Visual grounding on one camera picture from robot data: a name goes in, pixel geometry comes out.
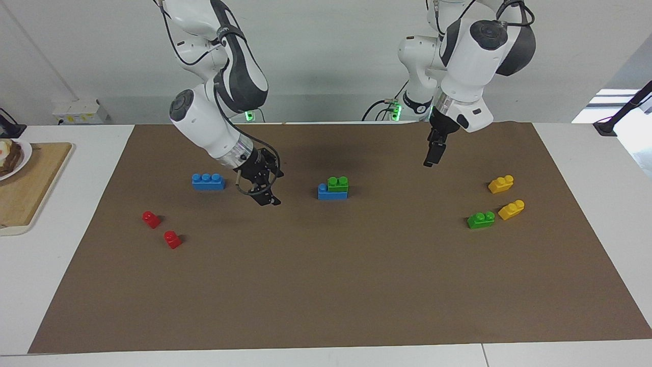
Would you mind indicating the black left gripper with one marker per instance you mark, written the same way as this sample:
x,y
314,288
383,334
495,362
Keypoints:
x,y
438,127

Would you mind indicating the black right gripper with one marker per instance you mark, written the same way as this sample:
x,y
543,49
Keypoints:
x,y
257,168

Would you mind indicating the blue three-stud brick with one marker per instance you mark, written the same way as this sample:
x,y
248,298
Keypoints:
x,y
208,182
331,195

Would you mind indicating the plain green two-stud brick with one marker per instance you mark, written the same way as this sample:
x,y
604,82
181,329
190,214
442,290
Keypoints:
x,y
338,185

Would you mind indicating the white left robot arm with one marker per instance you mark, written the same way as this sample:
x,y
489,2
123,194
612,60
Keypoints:
x,y
468,61

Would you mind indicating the yellow two-stud brick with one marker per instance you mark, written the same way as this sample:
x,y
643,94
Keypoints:
x,y
511,210
500,184

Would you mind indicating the green brick with printed studs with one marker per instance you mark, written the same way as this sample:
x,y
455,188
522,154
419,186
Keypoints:
x,y
481,220

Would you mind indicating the red single-stud brick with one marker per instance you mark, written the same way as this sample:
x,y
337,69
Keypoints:
x,y
151,219
172,239

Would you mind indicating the brown table mat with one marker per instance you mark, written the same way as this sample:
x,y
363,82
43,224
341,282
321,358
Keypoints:
x,y
326,285

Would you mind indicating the black clamp stand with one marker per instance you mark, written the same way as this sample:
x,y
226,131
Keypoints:
x,y
624,107

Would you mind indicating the white power strip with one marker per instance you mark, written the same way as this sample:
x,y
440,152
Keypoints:
x,y
76,113

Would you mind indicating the wooden cutting board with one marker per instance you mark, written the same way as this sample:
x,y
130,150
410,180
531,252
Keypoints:
x,y
35,183

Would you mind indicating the white plate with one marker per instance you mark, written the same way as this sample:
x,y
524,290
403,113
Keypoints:
x,y
25,155

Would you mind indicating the brown food on plate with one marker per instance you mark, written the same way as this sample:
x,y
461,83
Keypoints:
x,y
9,159

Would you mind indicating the black desk device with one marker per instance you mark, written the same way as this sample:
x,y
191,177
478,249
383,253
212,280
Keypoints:
x,y
10,130

